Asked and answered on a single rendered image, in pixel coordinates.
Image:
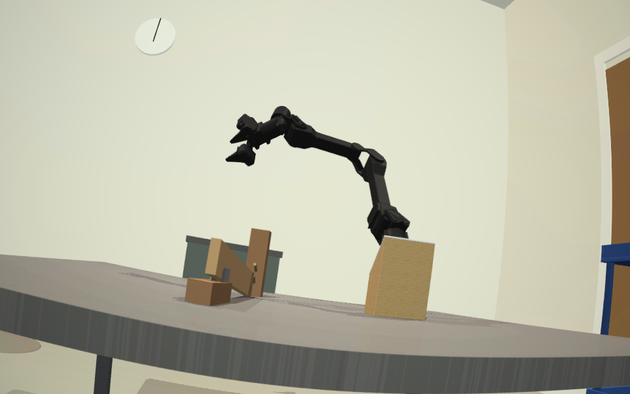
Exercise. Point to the long tan wooden rail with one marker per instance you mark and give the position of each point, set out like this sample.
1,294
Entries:
221,256

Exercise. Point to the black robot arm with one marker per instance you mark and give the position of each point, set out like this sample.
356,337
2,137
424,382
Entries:
383,218

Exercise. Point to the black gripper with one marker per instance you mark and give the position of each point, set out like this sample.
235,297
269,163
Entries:
244,152

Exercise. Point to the wooden post with two pegs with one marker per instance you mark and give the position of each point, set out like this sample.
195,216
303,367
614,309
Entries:
209,292

